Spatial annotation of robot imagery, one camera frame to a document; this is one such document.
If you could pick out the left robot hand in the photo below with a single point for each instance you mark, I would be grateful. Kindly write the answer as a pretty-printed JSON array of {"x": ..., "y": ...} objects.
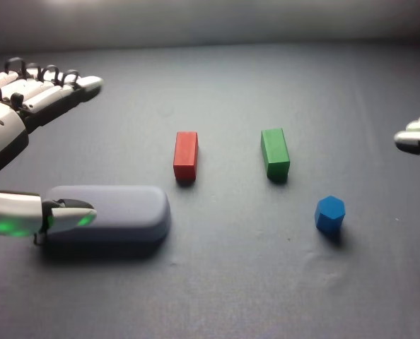
[{"x": 3, "y": 123}]

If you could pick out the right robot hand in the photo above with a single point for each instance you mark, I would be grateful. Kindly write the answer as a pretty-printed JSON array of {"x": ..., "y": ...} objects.
[{"x": 413, "y": 137}]

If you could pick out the blue hexagonal block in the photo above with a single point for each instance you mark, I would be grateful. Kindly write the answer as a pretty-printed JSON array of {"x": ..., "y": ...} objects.
[{"x": 330, "y": 215}]

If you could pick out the green rectangular block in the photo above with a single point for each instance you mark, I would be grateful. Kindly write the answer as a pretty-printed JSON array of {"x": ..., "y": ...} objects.
[{"x": 275, "y": 152}]

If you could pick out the red rectangular block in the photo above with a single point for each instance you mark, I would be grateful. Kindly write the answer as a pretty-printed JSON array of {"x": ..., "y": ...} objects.
[{"x": 186, "y": 155}]

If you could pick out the grey table cloth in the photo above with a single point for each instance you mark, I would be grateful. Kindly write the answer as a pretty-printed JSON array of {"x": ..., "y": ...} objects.
[{"x": 231, "y": 282}]

